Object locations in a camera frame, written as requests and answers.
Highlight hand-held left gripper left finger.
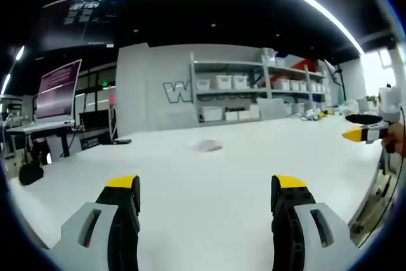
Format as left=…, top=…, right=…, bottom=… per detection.
left=49, top=175, right=141, bottom=271

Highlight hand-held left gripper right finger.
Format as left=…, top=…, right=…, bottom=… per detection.
left=270, top=174, right=359, bottom=271

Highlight clear resealable bag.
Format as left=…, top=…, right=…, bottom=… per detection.
left=189, top=139, right=225, bottom=153

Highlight black bag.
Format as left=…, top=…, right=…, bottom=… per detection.
left=18, top=161, right=44, bottom=186

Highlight person's right hand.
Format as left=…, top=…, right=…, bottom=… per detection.
left=381, top=122, right=406, bottom=157

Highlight black tripod stand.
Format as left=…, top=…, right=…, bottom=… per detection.
left=331, top=63, right=347, bottom=100

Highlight grey metal shelving unit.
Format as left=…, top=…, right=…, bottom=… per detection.
left=189, top=48, right=332, bottom=123

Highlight grey standing desk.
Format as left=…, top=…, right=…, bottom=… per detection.
left=5, top=120, right=77, bottom=159

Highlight large display screen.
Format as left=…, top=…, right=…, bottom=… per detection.
left=34, top=58, right=82, bottom=128

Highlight overhead hanging screen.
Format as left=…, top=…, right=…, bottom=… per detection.
left=39, top=0, right=129, bottom=50

